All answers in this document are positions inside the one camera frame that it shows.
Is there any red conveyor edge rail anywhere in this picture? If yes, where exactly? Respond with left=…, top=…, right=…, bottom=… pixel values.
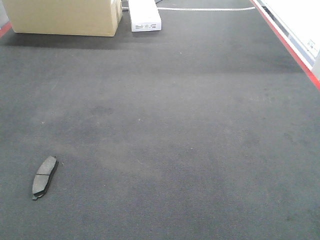
left=250, top=0, right=320, bottom=91

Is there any grey brake pad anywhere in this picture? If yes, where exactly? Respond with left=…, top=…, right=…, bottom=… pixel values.
left=32, top=156, right=59, bottom=201

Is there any white carton box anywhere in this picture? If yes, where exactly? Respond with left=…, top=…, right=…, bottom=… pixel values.
left=128, top=0, right=162, bottom=33

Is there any dark grey conveyor belt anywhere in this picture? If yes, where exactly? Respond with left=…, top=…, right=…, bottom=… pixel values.
left=0, top=0, right=320, bottom=240

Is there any cardboard box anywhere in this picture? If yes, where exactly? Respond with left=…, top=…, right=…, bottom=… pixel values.
left=2, top=0, right=122, bottom=37

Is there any white machine frame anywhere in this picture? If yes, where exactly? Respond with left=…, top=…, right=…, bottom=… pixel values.
left=258, top=0, right=320, bottom=76

